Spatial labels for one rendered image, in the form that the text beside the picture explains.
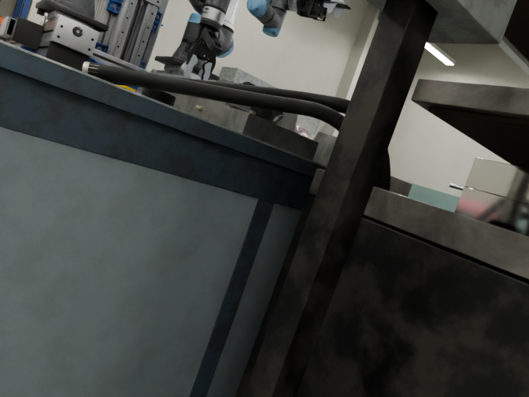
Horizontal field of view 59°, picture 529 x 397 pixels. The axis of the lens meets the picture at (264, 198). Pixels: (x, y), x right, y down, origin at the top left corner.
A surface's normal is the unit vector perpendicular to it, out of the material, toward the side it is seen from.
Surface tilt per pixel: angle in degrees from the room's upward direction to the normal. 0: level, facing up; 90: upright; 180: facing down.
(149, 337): 90
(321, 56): 90
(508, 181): 90
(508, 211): 90
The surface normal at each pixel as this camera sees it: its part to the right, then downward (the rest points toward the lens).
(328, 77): 0.58, 0.27
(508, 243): -0.74, -0.21
